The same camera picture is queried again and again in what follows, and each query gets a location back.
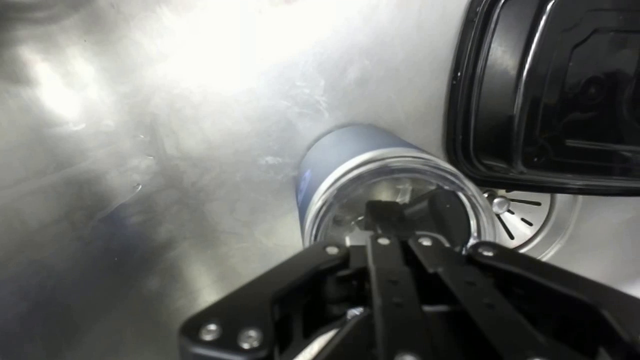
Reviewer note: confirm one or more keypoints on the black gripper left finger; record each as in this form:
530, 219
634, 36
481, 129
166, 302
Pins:
393, 301

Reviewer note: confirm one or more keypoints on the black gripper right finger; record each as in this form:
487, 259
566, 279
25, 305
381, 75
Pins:
506, 312

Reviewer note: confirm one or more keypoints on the sink drain strainer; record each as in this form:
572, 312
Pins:
533, 221

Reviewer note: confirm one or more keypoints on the dark blue steel thermocup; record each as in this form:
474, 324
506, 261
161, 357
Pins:
333, 160

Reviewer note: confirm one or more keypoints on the stainless steel sink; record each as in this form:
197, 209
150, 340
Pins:
166, 166

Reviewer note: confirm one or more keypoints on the black plastic tray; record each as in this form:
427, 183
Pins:
546, 100

